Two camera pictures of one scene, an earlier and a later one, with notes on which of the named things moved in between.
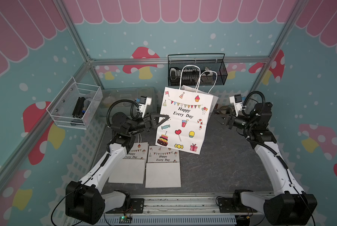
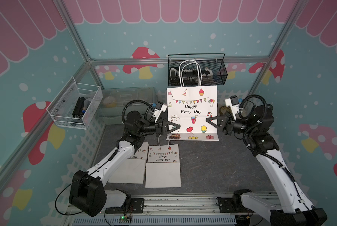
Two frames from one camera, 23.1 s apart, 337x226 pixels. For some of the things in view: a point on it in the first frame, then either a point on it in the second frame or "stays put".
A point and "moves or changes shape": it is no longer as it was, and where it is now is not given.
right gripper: (228, 121) → (227, 125)
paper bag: (163, 168) stays put
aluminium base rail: (183, 210) stays put
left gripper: (150, 122) → (162, 127)
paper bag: (188, 110) moves or changes shape
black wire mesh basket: (196, 69) stays put
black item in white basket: (77, 112) stays put
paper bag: (131, 170) stays put
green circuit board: (125, 219) stays put
